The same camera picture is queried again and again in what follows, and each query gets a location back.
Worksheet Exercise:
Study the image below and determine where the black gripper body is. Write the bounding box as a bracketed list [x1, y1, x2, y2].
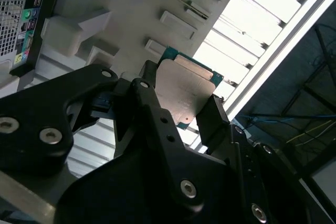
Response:
[56, 146, 250, 224]

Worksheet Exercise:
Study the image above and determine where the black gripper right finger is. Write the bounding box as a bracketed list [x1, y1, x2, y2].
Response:
[195, 94, 316, 224]

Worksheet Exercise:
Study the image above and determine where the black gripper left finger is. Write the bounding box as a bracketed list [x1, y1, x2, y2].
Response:
[0, 60, 207, 210]

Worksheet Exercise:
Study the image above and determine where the silver CPU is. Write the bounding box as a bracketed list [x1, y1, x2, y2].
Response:
[154, 46, 226, 132]

